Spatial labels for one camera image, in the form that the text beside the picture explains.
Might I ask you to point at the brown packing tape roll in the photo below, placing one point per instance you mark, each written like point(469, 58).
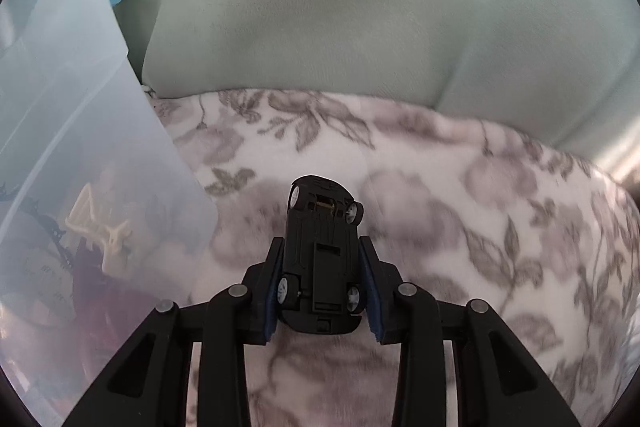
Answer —
point(35, 272)

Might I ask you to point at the black hair band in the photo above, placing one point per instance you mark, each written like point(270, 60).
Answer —
point(50, 227)

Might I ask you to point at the red hair claw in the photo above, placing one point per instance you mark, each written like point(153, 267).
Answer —
point(110, 302)

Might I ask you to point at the pale green curtain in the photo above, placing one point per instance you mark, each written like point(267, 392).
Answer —
point(350, 7)

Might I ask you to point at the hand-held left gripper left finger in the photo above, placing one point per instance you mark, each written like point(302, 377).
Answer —
point(260, 302)

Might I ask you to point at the clear plastic storage container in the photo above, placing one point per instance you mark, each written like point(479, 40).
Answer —
point(75, 82)

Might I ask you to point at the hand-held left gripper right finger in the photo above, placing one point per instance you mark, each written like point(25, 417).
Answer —
point(382, 302)

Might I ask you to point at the cream hair claw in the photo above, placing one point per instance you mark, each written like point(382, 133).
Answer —
point(112, 247)

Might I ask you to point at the grey floral blanket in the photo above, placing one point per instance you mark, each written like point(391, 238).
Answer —
point(450, 207)

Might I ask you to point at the black toy car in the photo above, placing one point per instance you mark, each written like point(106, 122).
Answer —
point(320, 257)

